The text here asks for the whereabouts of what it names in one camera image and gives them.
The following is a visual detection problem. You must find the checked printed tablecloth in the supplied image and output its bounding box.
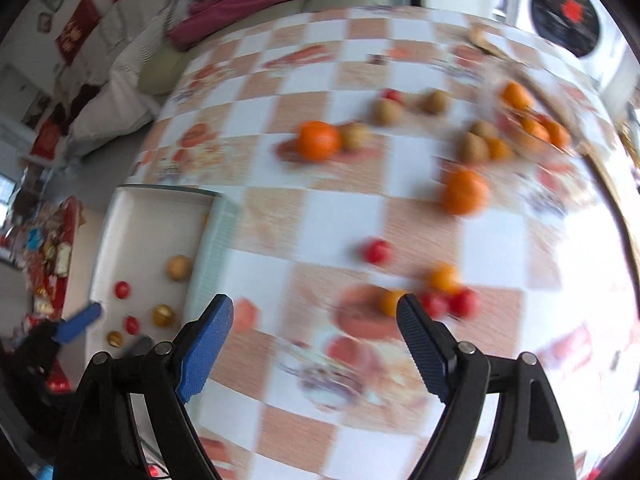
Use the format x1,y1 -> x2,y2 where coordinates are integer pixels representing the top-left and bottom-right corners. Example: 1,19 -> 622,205
92,4 -> 640,480

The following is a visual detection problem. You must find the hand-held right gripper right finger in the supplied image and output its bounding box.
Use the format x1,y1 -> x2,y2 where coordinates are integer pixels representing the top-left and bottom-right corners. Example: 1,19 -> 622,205
396,293 -> 576,480

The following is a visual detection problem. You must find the white rectangular tray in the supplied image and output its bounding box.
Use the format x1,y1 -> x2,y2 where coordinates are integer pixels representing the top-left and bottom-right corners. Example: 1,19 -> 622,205
89,185 -> 242,361

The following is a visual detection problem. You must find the red wall decoration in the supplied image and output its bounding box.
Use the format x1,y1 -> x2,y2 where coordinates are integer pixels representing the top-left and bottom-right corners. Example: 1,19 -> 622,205
30,120 -> 66,158
55,0 -> 103,63

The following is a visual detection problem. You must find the magenta cloth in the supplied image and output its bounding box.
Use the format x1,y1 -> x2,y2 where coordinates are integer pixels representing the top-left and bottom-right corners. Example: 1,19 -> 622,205
167,0 -> 328,51

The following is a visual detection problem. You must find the white washing machine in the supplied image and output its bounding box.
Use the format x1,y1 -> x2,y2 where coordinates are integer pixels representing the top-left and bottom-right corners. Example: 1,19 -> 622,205
507,0 -> 632,93

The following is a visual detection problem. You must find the long wooden board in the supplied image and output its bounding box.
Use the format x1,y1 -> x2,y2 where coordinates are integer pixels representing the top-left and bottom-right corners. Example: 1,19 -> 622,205
467,22 -> 640,266

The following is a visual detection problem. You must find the kumquat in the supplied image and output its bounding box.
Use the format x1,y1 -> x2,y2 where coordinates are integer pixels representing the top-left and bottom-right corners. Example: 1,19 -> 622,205
380,290 -> 406,317
429,263 -> 462,295
487,137 -> 512,162

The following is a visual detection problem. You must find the clear glass bowl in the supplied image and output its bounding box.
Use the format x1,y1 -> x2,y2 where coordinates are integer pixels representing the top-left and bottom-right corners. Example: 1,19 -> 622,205
475,62 -> 586,163

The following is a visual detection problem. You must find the pile of snack packets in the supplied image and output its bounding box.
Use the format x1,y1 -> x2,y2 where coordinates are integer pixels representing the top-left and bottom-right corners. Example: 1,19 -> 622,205
10,196 -> 83,331

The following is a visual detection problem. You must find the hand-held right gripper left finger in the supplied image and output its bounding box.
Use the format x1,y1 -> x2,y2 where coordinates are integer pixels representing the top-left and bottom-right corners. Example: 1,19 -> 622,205
54,293 -> 235,480

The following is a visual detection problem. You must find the white quilted blanket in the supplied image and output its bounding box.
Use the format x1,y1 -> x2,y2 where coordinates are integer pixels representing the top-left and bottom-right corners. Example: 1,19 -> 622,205
65,0 -> 168,153

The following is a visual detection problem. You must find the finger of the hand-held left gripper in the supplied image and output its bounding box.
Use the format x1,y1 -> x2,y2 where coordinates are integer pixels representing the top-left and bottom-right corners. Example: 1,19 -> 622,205
56,301 -> 103,345
122,335 -> 156,358

